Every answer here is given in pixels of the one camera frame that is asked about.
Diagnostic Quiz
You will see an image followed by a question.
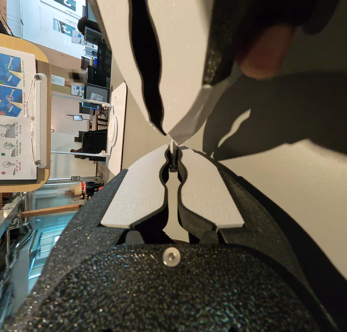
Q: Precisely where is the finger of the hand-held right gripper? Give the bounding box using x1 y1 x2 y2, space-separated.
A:
83 0 167 136
146 0 241 146

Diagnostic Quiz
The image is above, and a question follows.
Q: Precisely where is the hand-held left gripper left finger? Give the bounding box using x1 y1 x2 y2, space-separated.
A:
100 144 170 243

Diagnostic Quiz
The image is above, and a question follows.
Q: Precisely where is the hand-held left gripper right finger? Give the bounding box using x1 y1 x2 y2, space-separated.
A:
177 147 245 243

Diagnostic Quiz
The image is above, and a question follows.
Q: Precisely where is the silver bolt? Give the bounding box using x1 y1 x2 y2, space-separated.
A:
168 138 179 173

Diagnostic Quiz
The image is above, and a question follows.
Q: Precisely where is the person's right hand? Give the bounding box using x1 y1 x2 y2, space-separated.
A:
235 24 296 80

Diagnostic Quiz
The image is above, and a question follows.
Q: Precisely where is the clear acrylic stand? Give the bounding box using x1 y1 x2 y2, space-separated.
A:
50 93 113 157

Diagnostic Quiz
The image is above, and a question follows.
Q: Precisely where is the instruction sheet on wooden stand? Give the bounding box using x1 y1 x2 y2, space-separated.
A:
0 34 52 193

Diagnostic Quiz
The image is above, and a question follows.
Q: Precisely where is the printed instruction sheet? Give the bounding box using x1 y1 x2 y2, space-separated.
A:
0 46 37 181

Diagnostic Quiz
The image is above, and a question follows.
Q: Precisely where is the dark wall sign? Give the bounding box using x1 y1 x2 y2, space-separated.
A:
53 18 76 36
54 0 77 12

